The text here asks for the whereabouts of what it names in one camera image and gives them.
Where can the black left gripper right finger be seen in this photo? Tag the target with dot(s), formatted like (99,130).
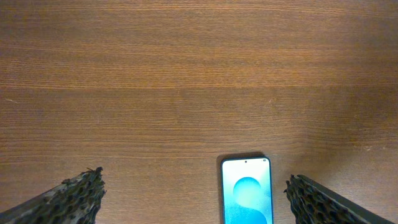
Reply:
(313,203)

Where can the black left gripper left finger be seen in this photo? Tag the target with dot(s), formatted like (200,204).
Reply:
(75,201)

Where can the blue Samsung Galaxy smartphone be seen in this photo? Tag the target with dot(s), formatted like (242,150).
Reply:
(247,191)

